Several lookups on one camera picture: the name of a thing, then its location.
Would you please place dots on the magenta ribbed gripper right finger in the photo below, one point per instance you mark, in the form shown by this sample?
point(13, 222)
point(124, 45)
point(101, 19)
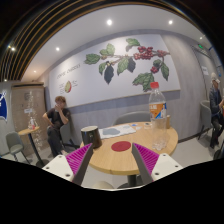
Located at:
point(153, 166)

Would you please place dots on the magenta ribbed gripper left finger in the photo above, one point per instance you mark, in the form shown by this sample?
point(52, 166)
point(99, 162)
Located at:
point(73, 166)

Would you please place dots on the clear plastic water bottle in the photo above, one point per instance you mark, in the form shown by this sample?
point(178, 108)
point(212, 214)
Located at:
point(158, 109)

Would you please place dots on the black cup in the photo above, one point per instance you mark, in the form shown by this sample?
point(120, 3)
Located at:
point(90, 135)

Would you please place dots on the red round coaster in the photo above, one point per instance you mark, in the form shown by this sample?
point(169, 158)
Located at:
point(121, 146)

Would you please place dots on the round wooden table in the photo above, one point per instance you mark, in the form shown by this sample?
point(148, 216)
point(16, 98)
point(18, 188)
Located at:
point(127, 150)

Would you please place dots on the dark chair under seated person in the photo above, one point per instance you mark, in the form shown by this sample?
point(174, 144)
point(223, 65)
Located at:
point(65, 134)

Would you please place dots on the white placemat paper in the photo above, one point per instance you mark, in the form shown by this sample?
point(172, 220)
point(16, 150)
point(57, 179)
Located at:
point(116, 131)

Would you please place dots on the small round side table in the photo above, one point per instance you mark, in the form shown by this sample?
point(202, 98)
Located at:
point(41, 162)

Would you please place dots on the grey chair behind table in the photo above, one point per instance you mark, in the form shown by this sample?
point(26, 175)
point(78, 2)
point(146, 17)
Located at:
point(139, 116)

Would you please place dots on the seated person in black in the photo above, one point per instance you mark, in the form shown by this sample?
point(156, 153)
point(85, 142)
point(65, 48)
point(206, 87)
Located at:
point(56, 117)

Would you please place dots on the small bottle on side table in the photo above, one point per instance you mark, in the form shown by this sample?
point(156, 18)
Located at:
point(32, 124)

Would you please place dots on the grey-green chair left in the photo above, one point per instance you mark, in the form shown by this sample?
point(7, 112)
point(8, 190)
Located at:
point(14, 143)

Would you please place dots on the grey chair at right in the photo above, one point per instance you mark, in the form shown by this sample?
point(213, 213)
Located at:
point(205, 115)

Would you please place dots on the seated person with cap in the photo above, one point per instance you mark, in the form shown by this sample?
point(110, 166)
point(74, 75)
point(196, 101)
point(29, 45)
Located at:
point(216, 105)

